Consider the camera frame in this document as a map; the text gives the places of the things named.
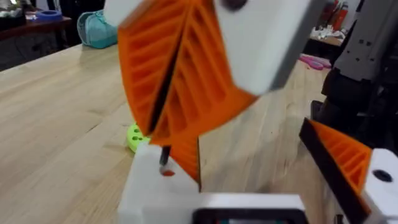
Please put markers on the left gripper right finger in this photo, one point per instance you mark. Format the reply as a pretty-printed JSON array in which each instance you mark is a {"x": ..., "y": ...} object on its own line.
[{"x": 381, "y": 193}]

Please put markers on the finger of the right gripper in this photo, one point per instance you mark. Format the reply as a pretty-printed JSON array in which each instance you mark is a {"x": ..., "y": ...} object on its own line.
[
  {"x": 248, "y": 46},
  {"x": 146, "y": 62}
]

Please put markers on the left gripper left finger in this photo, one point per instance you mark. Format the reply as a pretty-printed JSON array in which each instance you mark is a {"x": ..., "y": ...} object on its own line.
[{"x": 149, "y": 193}]

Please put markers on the small black screw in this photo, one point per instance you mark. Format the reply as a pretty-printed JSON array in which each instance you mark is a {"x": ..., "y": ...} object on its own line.
[{"x": 164, "y": 155}]

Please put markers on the green disc with holes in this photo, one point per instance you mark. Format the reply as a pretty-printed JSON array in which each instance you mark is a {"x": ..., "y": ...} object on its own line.
[{"x": 134, "y": 138}]

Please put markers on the teal bag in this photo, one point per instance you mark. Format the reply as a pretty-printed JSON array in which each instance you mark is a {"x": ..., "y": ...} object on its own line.
[{"x": 96, "y": 31}]

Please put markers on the pink scissors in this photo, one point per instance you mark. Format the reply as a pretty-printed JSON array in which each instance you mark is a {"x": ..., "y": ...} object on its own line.
[{"x": 314, "y": 62}]

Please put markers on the red canister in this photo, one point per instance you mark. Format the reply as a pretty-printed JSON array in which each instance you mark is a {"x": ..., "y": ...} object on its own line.
[{"x": 340, "y": 17}]

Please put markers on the blue tape roll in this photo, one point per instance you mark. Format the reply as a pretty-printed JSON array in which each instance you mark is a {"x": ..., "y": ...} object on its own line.
[{"x": 48, "y": 15}]

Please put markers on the dark wooden side table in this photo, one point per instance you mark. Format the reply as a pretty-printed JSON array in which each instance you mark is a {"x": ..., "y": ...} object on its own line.
[{"x": 31, "y": 28}]

